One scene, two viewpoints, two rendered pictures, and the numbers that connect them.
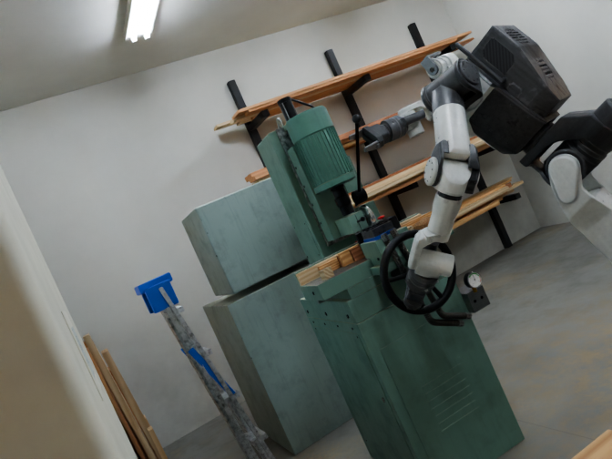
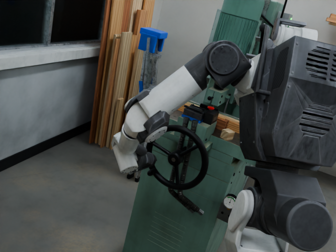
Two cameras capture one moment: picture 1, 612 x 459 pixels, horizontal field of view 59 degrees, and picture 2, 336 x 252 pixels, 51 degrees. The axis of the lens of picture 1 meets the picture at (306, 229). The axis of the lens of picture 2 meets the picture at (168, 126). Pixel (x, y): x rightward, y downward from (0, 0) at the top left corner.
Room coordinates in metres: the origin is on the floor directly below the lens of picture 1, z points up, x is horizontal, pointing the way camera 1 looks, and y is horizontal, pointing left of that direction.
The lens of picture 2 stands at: (0.76, -1.11, 1.45)
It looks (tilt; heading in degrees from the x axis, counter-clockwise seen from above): 21 degrees down; 40
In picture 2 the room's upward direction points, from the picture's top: 14 degrees clockwise
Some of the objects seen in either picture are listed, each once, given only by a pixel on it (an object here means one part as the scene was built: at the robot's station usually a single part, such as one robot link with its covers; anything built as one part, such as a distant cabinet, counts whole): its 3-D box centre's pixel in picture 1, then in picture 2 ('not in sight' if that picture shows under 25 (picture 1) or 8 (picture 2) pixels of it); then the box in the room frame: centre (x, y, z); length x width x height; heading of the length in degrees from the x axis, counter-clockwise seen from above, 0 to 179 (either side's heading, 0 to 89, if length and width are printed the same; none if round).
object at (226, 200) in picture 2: (473, 281); (230, 202); (2.05, -0.50, 0.65); 0.06 x 0.04 x 0.08; 109
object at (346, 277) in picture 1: (382, 259); (199, 132); (2.07, -0.22, 0.87); 0.61 x 0.30 x 0.06; 109
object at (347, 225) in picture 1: (351, 225); (217, 96); (2.19, -0.18, 1.03); 0.14 x 0.07 x 0.09; 19
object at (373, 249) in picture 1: (387, 246); (195, 127); (1.99, -0.25, 0.91); 0.15 x 0.14 x 0.09; 109
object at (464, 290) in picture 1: (470, 298); (230, 209); (2.12, -0.47, 0.58); 0.12 x 0.08 x 0.08; 19
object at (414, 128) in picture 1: (408, 124); not in sight; (2.18, -0.54, 1.30); 0.11 x 0.11 x 0.11; 19
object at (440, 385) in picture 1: (407, 372); (189, 201); (2.28, -0.14, 0.35); 0.58 x 0.45 x 0.71; 19
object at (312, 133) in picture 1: (321, 150); (235, 30); (2.17, -0.18, 1.35); 0.18 x 0.18 x 0.31
